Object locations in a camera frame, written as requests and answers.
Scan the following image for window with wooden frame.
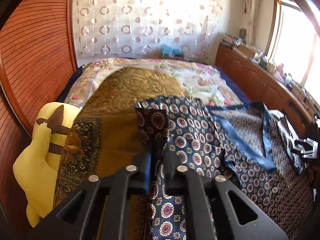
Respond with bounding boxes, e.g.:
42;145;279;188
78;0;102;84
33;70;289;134
268;0;319;101

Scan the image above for pink floral quilt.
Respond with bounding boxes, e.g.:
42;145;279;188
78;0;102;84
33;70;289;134
64;58;249;108

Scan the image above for folded mustard gold cloth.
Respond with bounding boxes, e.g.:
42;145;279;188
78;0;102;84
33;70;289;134
53;66;187;240

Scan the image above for yellow plush toy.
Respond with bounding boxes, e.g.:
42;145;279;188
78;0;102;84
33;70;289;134
13;102;80;227

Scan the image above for sheer circle patterned curtain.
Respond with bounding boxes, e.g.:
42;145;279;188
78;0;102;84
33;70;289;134
72;0;222;64

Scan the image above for long wooden sideboard cabinet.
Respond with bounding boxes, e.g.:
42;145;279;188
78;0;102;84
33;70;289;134
215;45;314;135

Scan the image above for cardboard box on sideboard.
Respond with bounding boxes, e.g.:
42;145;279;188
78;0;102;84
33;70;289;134
237;44;256;58

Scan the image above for navy blue bed blanket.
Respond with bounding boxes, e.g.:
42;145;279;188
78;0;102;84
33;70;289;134
56;64;86;103

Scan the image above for small blue toy object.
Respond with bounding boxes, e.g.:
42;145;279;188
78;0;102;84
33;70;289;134
160;44;184;61

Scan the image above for navy medallion patterned silk garment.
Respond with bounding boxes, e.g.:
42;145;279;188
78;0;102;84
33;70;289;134
135;96;313;239

